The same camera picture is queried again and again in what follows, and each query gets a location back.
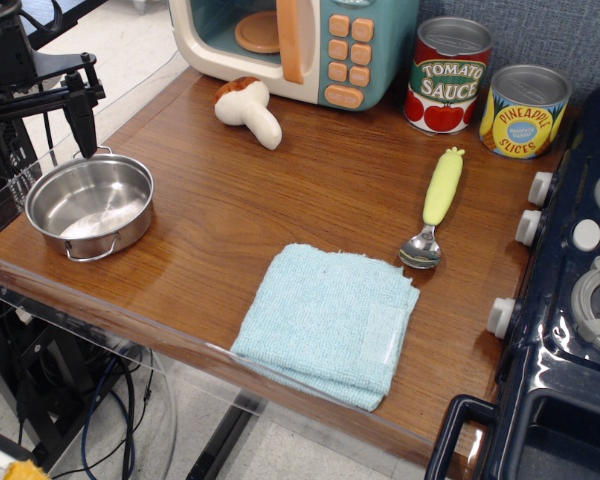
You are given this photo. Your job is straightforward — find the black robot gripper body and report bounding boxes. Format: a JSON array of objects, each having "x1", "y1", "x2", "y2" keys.
[{"x1": 0, "y1": 22, "x2": 105, "y2": 122}]

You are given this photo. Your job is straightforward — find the stainless steel bowl with handles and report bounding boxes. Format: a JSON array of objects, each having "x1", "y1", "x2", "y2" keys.
[{"x1": 25, "y1": 153, "x2": 155, "y2": 263}]

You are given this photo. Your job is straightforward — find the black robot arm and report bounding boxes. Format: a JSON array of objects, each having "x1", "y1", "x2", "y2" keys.
[{"x1": 0, "y1": 1, "x2": 105, "y2": 180}]

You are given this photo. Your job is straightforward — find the black desk at left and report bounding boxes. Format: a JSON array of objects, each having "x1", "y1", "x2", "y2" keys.
[{"x1": 21, "y1": 0, "x2": 105, "y2": 50}]

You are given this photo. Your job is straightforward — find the plush mushroom toy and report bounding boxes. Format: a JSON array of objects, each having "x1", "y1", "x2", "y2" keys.
[{"x1": 214, "y1": 77, "x2": 282, "y2": 150}]

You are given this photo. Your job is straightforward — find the teal toy microwave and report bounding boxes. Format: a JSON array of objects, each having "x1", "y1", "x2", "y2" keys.
[{"x1": 168, "y1": 1, "x2": 419, "y2": 111}]

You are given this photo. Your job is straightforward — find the yellow object at floor corner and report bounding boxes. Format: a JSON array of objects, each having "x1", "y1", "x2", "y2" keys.
[{"x1": 3, "y1": 460, "x2": 50, "y2": 480}]

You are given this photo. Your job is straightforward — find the light blue folded towel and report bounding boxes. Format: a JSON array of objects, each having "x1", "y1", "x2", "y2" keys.
[{"x1": 231, "y1": 244, "x2": 420, "y2": 412}]

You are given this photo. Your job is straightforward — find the tomato sauce can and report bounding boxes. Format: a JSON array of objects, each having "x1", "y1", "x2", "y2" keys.
[{"x1": 404, "y1": 16, "x2": 494, "y2": 134}]

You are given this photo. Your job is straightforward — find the pineapple slices can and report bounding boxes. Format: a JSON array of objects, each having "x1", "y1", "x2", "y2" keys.
[{"x1": 479, "y1": 64, "x2": 572, "y2": 159}]

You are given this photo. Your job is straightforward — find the dark blue toy stove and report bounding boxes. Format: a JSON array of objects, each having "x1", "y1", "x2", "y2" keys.
[{"x1": 426, "y1": 88, "x2": 600, "y2": 479}]

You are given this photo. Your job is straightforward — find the black and blue floor cables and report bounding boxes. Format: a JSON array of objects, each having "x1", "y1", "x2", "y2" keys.
[{"x1": 49, "y1": 349, "x2": 156, "y2": 480}]

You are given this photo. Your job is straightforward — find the spoon with yellow handle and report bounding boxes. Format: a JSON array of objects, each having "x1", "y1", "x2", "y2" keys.
[{"x1": 399, "y1": 147, "x2": 465, "y2": 269}]

